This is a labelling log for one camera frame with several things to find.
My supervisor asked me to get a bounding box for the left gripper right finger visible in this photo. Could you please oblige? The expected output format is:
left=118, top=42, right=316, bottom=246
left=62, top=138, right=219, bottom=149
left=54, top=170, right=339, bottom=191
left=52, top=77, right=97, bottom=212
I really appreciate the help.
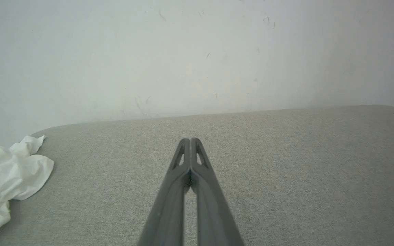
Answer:
left=191, top=138, right=246, bottom=246

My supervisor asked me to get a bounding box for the white cloth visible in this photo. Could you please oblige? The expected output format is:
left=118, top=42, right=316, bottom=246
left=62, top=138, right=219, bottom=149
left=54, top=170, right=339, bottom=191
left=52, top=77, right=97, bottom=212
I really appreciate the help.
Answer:
left=0, top=135, right=54, bottom=240

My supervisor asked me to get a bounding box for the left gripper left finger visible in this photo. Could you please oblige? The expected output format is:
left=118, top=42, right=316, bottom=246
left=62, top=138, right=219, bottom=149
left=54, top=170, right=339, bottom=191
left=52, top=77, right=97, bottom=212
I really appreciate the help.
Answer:
left=137, top=138, right=191, bottom=246

